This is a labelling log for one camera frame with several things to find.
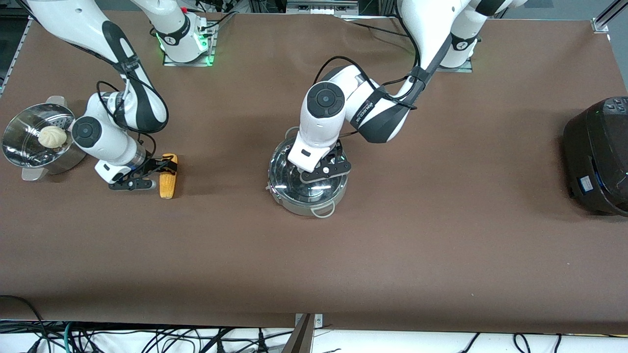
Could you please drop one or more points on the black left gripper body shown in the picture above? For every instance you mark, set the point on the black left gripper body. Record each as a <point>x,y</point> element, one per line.
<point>336,152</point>

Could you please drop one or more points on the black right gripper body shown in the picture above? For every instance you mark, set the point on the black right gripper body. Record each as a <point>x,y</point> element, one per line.
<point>156,163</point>

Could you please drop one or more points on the yellow corn cob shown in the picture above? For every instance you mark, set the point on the yellow corn cob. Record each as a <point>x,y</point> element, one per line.
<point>168,189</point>

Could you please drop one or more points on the glass pot lid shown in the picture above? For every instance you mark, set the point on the glass pot lid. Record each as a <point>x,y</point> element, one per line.
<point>284,184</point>

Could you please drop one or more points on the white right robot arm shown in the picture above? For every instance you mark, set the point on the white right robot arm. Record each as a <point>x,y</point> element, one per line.
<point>105,142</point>

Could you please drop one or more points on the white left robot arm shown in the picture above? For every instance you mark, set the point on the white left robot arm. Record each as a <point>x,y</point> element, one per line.
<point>324,122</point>

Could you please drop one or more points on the steel steamer pot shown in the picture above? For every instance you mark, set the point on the steel steamer pot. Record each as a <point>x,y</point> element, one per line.
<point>22,142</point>

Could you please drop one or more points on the white steamed bun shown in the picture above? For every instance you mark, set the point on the white steamed bun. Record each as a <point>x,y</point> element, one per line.
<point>52,137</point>

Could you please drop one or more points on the grey equipment box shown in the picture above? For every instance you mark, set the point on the grey equipment box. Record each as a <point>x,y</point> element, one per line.
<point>319,7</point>

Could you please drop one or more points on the grey metal beam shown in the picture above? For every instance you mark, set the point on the grey metal beam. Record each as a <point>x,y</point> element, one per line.
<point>300,338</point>

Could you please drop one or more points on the black rice cooker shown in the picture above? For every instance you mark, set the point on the black rice cooker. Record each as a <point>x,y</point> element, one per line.
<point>598,162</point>

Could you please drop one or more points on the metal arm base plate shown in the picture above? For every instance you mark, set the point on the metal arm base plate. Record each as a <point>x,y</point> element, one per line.
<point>212,46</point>
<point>466,68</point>

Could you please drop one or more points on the silver metal bracket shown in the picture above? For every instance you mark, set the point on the silver metal bracket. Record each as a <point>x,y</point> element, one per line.
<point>319,321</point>

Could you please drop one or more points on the aluminium frame profile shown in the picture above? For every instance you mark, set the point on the aluminium frame profile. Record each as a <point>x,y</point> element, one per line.
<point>606,17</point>

